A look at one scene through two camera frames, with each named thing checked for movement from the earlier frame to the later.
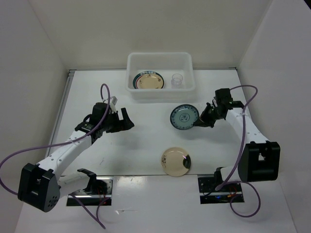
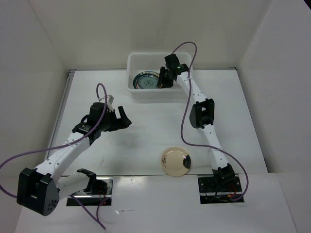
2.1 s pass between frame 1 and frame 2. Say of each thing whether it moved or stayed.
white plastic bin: stayed
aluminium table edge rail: stayed
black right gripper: moved
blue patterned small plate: moved
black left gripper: stayed
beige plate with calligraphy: stayed
